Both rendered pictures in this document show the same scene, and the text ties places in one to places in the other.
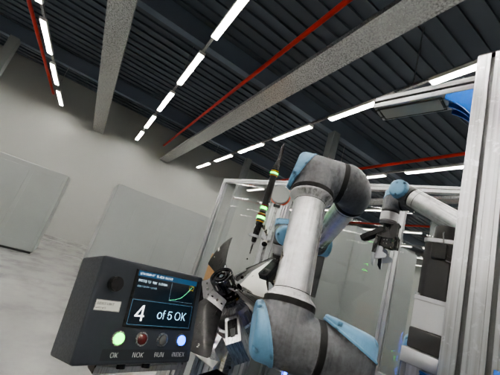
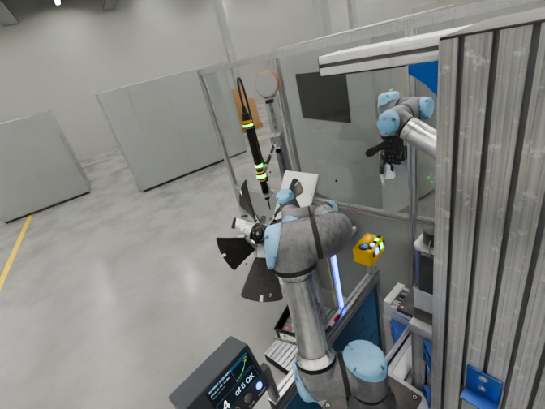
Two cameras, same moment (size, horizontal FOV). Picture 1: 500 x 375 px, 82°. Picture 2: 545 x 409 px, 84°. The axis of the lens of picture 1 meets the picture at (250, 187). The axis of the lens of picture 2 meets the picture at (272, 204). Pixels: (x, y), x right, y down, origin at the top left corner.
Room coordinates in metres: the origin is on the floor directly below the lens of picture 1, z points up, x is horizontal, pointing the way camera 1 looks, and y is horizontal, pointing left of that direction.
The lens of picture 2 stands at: (0.09, -0.18, 2.07)
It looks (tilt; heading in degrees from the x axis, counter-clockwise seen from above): 27 degrees down; 2
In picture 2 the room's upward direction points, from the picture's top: 14 degrees counter-clockwise
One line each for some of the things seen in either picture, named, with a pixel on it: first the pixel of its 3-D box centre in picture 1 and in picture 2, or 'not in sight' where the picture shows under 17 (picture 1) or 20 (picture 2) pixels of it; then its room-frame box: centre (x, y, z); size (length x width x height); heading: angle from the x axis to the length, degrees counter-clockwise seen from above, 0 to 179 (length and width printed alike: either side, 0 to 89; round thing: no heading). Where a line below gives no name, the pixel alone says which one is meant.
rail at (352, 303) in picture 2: not in sight; (334, 328); (1.12, -0.28, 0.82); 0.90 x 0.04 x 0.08; 133
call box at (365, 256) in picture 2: not in sight; (369, 250); (1.40, -0.56, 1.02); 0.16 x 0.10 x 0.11; 133
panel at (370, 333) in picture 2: not in sight; (342, 374); (1.12, -0.28, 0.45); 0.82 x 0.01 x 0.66; 133
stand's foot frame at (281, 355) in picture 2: not in sight; (313, 341); (1.69, -0.15, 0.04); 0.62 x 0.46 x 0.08; 133
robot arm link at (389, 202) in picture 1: (393, 202); (389, 108); (1.24, -0.65, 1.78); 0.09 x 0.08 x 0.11; 35
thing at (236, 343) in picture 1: (236, 338); not in sight; (1.44, -0.16, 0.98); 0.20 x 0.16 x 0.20; 133
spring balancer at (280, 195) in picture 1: (280, 195); (267, 83); (2.16, -0.24, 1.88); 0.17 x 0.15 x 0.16; 43
